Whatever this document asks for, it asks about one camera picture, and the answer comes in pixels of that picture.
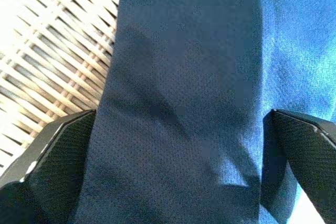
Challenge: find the navy blue garment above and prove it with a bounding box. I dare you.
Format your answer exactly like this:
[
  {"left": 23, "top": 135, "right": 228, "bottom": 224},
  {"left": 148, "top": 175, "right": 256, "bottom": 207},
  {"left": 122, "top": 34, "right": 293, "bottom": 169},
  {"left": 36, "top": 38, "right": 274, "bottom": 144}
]
[{"left": 68, "top": 0, "right": 336, "bottom": 224}]

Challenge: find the pale woven laundry basket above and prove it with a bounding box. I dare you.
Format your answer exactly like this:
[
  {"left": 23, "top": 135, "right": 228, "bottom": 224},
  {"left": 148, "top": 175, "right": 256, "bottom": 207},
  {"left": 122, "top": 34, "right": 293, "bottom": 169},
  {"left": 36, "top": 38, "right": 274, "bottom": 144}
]
[{"left": 0, "top": 0, "right": 124, "bottom": 180}]

